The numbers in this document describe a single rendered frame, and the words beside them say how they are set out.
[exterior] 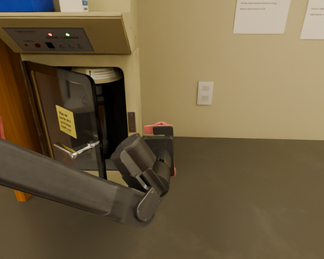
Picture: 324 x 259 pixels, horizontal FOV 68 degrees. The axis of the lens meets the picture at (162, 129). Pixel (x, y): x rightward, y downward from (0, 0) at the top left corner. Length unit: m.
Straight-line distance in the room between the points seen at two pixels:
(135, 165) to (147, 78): 0.75
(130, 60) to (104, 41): 0.10
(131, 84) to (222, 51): 0.54
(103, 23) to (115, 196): 0.38
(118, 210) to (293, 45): 1.02
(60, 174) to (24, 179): 0.05
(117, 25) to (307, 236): 0.76
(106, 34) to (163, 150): 0.30
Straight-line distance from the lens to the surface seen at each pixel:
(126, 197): 0.42
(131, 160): 0.45
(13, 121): 0.86
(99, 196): 0.41
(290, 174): 1.08
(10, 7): 0.68
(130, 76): 0.71
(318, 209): 0.96
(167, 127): 0.55
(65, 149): 0.64
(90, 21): 0.60
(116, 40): 0.64
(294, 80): 1.27
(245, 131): 1.30
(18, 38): 0.73
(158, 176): 0.47
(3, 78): 0.83
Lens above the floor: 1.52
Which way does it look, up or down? 27 degrees down
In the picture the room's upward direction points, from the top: straight up
